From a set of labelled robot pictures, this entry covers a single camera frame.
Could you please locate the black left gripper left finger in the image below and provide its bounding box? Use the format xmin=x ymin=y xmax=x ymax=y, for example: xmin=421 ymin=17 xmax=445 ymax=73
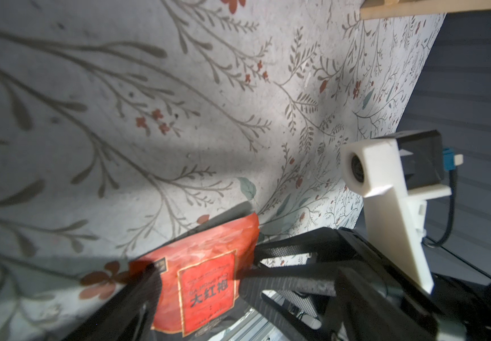
xmin=65 ymin=264 xmax=163 ymax=340

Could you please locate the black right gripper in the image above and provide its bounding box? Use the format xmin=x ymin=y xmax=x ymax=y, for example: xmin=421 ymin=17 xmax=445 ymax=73
xmin=339 ymin=229 xmax=491 ymax=340

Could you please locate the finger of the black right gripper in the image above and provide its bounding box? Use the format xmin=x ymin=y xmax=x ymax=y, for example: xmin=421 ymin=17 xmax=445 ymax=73
xmin=237 ymin=264 xmax=339 ymax=340
xmin=253 ymin=227 xmax=356 ymax=267

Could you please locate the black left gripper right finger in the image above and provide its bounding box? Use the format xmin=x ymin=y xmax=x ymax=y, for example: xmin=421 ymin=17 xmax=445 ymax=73
xmin=336 ymin=268 xmax=434 ymax=340

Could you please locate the red tea bag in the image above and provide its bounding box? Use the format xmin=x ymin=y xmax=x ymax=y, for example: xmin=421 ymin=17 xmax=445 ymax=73
xmin=129 ymin=213 xmax=260 ymax=340

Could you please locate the light wooden two-tier shelf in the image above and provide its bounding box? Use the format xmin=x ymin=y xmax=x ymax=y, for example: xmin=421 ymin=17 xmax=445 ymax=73
xmin=360 ymin=0 xmax=491 ymax=20

